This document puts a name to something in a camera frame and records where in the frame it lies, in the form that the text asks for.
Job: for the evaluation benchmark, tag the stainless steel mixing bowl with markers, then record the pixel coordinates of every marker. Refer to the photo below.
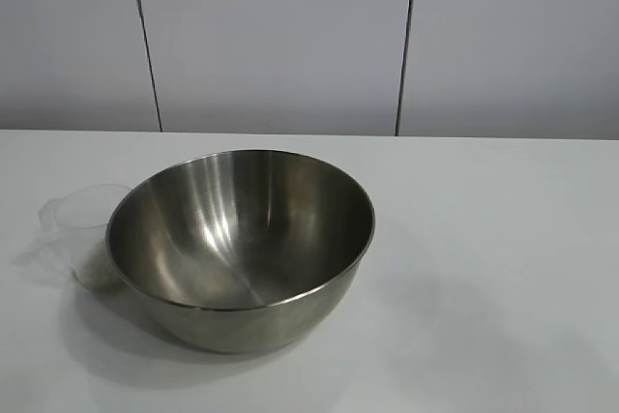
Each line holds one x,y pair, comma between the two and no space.
242,248

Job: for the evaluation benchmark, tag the white rice grains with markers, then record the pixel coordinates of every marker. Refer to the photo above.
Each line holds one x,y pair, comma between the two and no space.
97,275

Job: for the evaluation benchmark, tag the clear plastic measuring cup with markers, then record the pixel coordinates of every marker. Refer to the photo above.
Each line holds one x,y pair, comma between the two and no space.
77,219

